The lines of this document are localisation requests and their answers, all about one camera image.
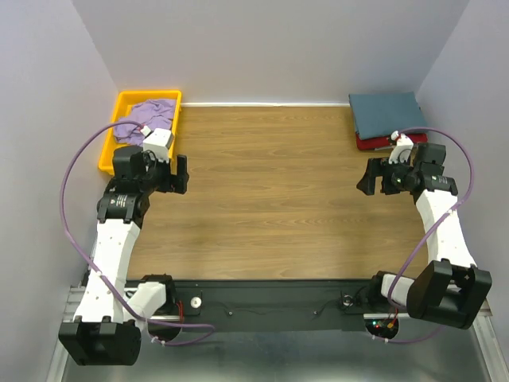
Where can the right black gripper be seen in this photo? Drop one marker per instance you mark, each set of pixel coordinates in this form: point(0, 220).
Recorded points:
point(378, 166)

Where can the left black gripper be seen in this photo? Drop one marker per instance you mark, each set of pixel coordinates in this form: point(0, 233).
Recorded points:
point(172, 183)

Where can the purple t shirt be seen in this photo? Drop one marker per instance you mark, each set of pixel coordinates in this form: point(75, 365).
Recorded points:
point(153, 113)

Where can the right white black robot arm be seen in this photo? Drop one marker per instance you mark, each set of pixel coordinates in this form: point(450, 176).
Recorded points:
point(451, 289)

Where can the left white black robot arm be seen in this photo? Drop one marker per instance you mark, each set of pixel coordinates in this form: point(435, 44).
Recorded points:
point(106, 328)

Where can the folded red t shirt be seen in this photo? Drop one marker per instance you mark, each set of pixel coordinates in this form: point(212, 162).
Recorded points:
point(381, 143)

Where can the folded teal t shirt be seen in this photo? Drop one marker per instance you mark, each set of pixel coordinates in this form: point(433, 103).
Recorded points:
point(378, 115)

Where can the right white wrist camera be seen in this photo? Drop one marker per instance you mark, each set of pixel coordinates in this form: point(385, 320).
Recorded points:
point(402, 149)

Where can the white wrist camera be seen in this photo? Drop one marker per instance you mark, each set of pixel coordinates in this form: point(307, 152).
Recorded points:
point(159, 142)
point(402, 149)

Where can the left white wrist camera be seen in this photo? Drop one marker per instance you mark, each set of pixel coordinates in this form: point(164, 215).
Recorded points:
point(159, 142)

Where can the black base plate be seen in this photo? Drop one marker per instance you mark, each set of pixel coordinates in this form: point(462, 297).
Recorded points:
point(278, 305)

